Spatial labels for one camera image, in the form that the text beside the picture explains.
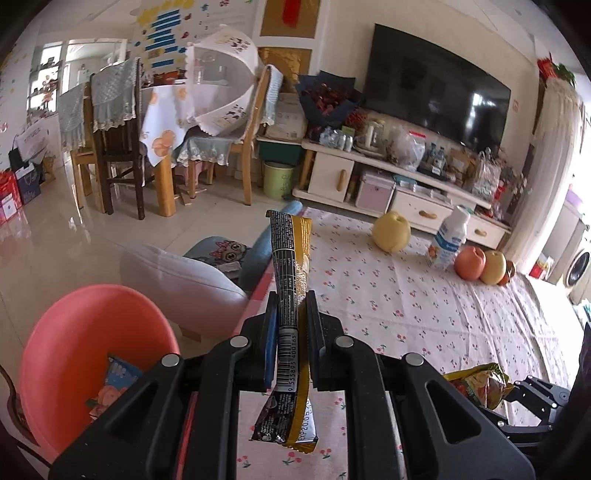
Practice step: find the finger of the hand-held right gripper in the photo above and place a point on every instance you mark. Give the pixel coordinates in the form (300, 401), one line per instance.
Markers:
(538, 394)
(521, 428)

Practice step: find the black flat TV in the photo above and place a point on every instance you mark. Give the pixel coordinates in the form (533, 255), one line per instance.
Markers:
(434, 87)

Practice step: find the white washing machine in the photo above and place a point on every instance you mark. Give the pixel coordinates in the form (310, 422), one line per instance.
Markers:
(579, 272)

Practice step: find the owl print cushion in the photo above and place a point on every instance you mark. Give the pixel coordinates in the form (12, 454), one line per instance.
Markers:
(221, 251)

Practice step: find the artificial flowers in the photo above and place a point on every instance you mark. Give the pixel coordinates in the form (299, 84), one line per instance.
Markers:
(510, 184)

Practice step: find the yellow snack bag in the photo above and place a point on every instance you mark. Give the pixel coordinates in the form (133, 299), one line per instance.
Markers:
(480, 385)

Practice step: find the blue snack wrapper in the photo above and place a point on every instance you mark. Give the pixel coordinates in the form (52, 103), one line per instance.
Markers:
(115, 376)

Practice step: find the colourful wall stickers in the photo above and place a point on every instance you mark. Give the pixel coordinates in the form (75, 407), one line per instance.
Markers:
(166, 27)

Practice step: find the printed plastic bag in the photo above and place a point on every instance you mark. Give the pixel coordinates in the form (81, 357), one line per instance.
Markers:
(485, 173)

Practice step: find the pink floral sheet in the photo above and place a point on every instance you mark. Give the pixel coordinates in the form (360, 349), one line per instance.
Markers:
(554, 323)

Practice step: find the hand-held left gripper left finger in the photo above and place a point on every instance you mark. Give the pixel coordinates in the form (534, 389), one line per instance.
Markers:
(270, 350)

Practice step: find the dark wrapped bouquet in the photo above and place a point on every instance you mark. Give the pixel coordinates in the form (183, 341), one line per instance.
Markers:
(328, 99)

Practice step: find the grey cushion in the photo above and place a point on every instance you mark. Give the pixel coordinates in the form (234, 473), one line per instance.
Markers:
(184, 281)

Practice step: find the red gift boxes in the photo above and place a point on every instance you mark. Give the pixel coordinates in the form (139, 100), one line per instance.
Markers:
(7, 198)

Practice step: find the pack of foil cups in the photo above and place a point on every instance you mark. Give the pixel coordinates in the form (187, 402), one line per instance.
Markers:
(336, 138)

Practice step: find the clear plastic zip bag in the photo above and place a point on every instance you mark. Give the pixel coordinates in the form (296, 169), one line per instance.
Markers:
(407, 150)

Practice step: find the cherry print tablecloth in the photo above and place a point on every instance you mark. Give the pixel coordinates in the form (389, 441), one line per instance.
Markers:
(392, 314)

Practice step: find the red apple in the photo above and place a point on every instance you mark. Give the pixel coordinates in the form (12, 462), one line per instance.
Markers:
(470, 264)

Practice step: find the white milk bottle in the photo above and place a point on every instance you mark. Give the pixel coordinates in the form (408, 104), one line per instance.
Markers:
(448, 240)

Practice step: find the pink plastic bowl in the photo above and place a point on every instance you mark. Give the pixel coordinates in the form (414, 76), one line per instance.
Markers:
(83, 332)

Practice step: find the light wooden chair blue towel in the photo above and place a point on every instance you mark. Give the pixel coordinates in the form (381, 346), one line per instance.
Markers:
(243, 150)

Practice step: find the stool with lace cover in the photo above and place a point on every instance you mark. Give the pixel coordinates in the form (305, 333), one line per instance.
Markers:
(205, 147)

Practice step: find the glass kettle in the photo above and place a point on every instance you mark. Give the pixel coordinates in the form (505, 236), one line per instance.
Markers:
(375, 134)

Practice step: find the white mesh food cover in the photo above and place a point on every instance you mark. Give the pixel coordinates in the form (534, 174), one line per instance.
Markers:
(217, 83)

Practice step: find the white TV cabinet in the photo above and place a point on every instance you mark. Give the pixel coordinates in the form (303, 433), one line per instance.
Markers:
(328, 175)

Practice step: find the small yellow pear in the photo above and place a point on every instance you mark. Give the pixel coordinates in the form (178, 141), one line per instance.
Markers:
(391, 230)

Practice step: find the tangerine with leaf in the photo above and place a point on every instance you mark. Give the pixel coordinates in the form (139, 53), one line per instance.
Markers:
(509, 274)

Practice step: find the green trash bin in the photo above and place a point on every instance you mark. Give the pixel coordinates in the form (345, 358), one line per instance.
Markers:
(278, 179)

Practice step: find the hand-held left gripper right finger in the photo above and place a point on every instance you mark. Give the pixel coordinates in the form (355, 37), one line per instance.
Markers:
(321, 360)

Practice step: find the white sack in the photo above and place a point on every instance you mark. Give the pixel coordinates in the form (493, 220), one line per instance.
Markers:
(286, 117)

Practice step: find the gold black snack wrapper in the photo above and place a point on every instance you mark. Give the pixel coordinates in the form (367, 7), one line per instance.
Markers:
(286, 277)

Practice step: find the pink storage box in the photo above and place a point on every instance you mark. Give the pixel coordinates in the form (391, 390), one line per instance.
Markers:
(375, 191)

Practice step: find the wooden dining table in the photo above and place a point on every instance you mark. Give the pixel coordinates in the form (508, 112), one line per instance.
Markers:
(166, 194)

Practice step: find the light wooden chair grey cover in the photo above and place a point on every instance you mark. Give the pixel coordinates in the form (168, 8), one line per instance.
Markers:
(74, 115)

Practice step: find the white flower print tablecloth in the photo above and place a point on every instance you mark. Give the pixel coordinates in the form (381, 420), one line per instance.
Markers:
(166, 115)

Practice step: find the dark blue gift bag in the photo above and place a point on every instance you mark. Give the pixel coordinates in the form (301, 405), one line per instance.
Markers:
(28, 184)

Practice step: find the dark wooden chair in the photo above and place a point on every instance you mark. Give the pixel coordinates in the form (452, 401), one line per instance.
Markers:
(122, 157)

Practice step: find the large yellow pear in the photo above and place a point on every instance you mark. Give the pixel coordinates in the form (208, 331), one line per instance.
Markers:
(493, 267)

